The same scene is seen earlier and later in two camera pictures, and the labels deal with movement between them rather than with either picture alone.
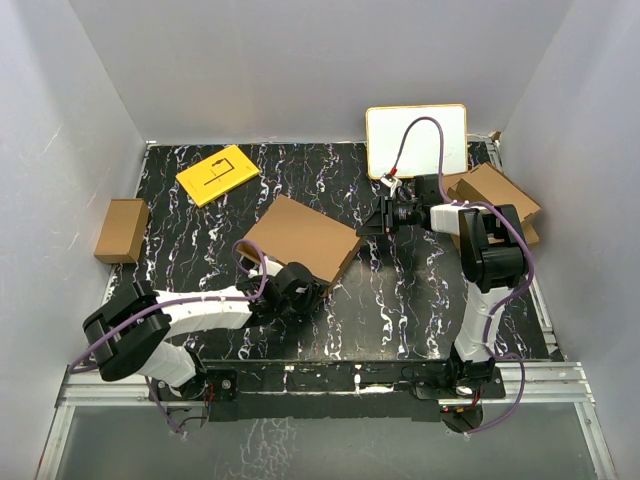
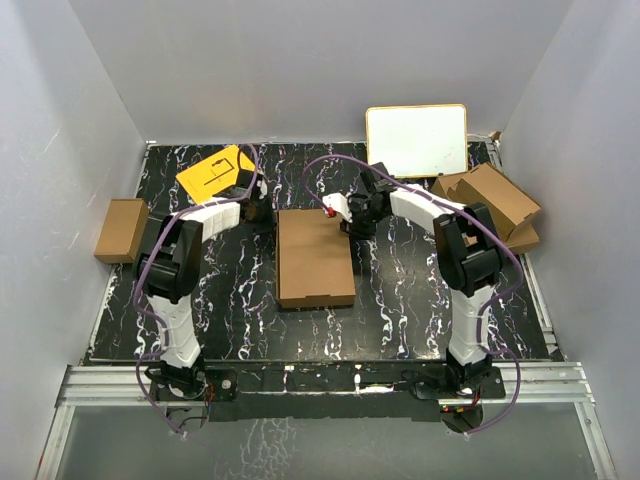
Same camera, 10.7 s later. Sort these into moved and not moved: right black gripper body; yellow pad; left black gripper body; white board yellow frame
Moved: right black gripper body; left black gripper body
Not moved: white board yellow frame; yellow pad
